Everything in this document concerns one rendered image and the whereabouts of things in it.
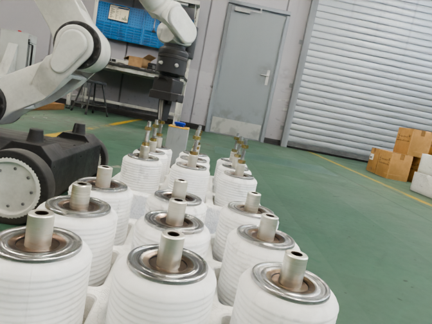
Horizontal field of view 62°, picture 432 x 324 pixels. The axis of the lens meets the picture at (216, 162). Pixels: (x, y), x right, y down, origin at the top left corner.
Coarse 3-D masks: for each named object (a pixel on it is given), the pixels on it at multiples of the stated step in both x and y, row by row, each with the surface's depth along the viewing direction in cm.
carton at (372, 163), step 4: (372, 148) 456; (376, 148) 445; (372, 152) 454; (376, 152) 443; (380, 152) 436; (372, 156) 451; (376, 156) 441; (368, 160) 460; (372, 160) 450; (376, 160) 439; (368, 164) 458; (372, 164) 447; (376, 164) 438; (368, 168) 455; (372, 168) 445
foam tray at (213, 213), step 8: (168, 176) 105; (160, 184) 93; (208, 184) 105; (136, 192) 82; (144, 192) 83; (208, 192) 95; (136, 200) 81; (144, 200) 81; (208, 200) 87; (136, 208) 81; (144, 208) 81; (208, 208) 81; (216, 208) 81; (136, 216) 81; (208, 216) 81; (216, 216) 81; (208, 224) 82; (216, 224) 82
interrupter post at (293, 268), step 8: (288, 256) 33; (296, 256) 33; (304, 256) 34; (288, 264) 33; (296, 264) 33; (304, 264) 33; (280, 272) 34; (288, 272) 33; (296, 272) 33; (304, 272) 34; (280, 280) 34; (288, 280) 33; (296, 280) 33; (296, 288) 33
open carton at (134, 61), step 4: (128, 56) 532; (132, 56) 530; (148, 56) 531; (152, 56) 539; (132, 60) 531; (136, 60) 530; (140, 60) 528; (144, 60) 534; (148, 60) 548; (128, 64) 533; (132, 64) 531; (136, 64) 530; (140, 64) 529; (144, 64) 536
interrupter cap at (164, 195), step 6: (156, 192) 56; (162, 192) 57; (168, 192) 58; (186, 192) 60; (162, 198) 54; (168, 198) 55; (186, 198) 58; (192, 198) 57; (198, 198) 58; (186, 204) 53; (192, 204) 54; (198, 204) 55
